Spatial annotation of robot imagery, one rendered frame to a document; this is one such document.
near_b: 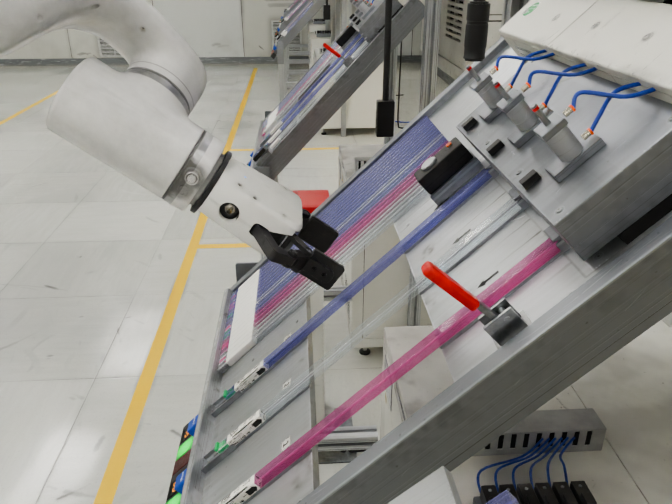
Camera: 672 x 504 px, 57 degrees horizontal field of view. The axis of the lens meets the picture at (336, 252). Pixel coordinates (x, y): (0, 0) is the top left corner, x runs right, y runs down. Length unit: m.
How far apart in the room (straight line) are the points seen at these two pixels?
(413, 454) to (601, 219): 0.26
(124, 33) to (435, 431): 0.48
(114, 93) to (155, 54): 0.07
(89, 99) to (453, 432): 0.45
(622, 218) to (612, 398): 0.70
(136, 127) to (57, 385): 1.83
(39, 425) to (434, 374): 1.40
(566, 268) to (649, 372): 0.75
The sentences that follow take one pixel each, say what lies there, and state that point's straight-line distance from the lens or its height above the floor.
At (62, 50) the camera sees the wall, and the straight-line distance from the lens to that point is 9.85.
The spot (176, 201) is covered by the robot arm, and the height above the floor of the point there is 1.10.
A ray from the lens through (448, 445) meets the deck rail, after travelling 0.59.
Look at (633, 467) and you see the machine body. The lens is 1.11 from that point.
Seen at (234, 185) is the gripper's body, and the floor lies 1.12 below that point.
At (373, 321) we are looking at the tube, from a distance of 0.74.
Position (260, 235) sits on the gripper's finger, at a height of 1.08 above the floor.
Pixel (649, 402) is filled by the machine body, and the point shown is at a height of 0.62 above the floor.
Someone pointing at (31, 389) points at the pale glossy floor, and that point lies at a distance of 2.40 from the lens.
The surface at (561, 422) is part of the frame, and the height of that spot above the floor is 0.66.
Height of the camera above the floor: 1.32
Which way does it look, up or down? 25 degrees down
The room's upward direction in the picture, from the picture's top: straight up
